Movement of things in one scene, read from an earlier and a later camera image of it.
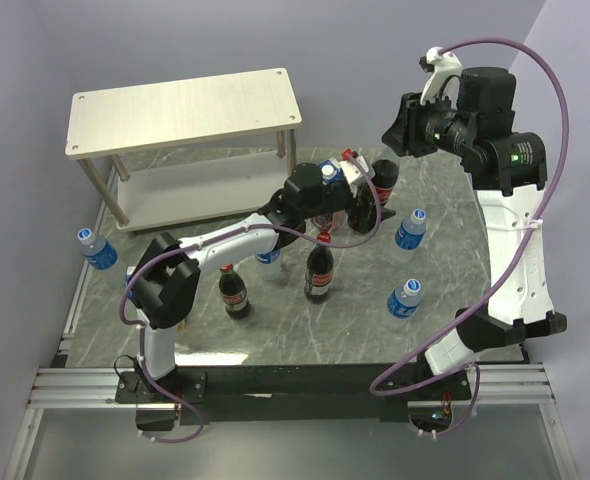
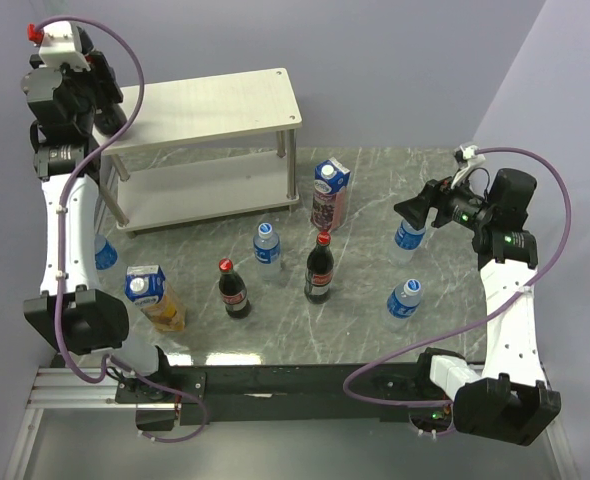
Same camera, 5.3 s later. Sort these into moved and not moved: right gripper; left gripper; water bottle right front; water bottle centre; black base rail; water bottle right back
Moved: left gripper; right gripper
Not moved: water bottle centre; water bottle right front; water bottle right back; black base rail
